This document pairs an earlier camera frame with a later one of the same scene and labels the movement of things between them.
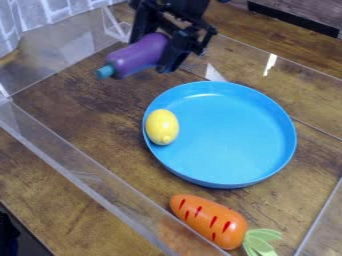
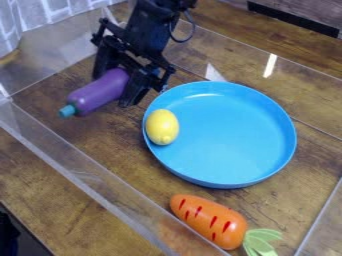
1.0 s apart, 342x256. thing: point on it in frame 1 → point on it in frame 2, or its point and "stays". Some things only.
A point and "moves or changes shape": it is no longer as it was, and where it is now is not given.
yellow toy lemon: x=162 y=126 stays
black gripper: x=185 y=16 → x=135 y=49
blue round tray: x=237 y=135 stays
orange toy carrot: x=225 y=227 stays
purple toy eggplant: x=144 y=54 moves or changes shape
